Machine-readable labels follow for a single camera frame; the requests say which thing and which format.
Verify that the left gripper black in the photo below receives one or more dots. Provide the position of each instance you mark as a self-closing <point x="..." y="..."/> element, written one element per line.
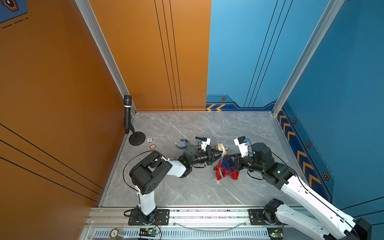
<point x="209" y="155"/>

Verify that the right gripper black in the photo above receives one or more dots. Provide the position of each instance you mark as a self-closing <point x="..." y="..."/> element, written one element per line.
<point x="237" y="161"/>

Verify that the red and blue cloth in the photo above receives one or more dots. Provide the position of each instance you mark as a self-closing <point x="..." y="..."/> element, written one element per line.
<point x="225" y="168"/>

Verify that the beige band watch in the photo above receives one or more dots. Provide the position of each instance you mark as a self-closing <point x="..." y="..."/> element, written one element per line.
<point x="220" y="147"/>

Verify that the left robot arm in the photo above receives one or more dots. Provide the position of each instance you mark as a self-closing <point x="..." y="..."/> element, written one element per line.
<point x="148" y="173"/>

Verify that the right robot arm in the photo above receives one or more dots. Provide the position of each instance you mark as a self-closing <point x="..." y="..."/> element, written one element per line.
<point x="327" y="221"/>

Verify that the black microphone on stand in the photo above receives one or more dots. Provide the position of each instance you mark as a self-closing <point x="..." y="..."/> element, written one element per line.
<point x="136" y="138"/>

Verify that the green circuit board right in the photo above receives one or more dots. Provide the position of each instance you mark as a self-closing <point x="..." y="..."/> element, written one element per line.
<point x="275" y="233"/>

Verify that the green circuit board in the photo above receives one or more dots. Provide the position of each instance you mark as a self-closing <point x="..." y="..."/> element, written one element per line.
<point x="275" y="233"/>
<point x="149" y="233"/>

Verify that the green circuit board left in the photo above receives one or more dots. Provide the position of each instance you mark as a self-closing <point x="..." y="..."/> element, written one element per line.
<point x="149" y="233"/>

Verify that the silver tape roll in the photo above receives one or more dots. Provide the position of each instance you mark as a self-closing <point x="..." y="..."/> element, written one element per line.
<point x="117" y="234"/>

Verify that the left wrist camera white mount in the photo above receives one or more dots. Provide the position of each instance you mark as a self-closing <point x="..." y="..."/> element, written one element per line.
<point x="204" y="143"/>

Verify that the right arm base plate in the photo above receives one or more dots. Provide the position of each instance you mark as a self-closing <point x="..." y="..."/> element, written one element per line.
<point x="261" y="217"/>

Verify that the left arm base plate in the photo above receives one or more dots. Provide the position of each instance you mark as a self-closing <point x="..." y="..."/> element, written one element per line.
<point x="156" y="217"/>

